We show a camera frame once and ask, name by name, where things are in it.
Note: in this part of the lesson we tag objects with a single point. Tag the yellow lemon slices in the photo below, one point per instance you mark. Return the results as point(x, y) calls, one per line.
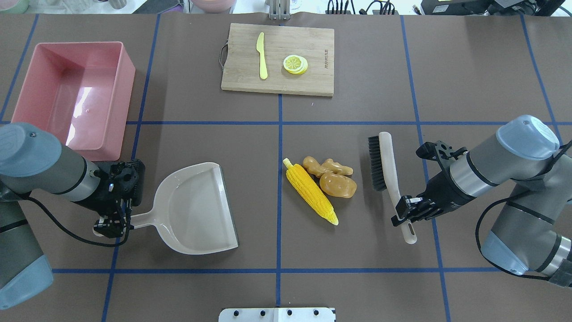
point(295, 64)

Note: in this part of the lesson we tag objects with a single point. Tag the pink plastic bin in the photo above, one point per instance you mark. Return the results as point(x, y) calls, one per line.
point(79, 92)

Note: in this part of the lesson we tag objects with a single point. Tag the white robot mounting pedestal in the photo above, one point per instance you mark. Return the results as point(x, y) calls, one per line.
point(278, 314)

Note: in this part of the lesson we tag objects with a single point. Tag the yellow toy corn cob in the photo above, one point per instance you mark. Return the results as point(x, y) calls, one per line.
point(310, 192)

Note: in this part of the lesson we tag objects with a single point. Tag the beige plastic dustpan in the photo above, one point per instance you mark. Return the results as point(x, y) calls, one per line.
point(191, 211)

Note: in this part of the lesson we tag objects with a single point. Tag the beige hand brush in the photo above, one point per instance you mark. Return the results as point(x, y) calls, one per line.
point(384, 176)

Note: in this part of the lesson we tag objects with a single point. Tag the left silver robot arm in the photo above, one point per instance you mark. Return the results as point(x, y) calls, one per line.
point(32, 159)

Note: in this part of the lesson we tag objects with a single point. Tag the pink bowl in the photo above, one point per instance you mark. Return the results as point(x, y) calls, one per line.
point(214, 6)

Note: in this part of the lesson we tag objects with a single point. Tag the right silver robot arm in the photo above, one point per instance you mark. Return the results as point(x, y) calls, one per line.
point(514, 234)

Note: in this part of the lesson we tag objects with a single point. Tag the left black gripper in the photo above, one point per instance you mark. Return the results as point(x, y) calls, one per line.
point(99, 200)

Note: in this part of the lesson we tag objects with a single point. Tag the tan toy ginger root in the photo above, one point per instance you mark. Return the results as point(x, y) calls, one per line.
point(317, 169)

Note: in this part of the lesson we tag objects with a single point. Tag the wooden cutting board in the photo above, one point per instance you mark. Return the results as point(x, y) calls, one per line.
point(241, 68)

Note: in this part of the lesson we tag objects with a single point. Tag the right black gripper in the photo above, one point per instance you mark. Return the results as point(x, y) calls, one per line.
point(440, 187)

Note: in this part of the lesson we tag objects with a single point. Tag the yellow plastic knife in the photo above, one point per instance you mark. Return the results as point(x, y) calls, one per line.
point(260, 48)

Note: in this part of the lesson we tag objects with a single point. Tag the brown toy potato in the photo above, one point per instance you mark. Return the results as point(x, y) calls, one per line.
point(337, 185)

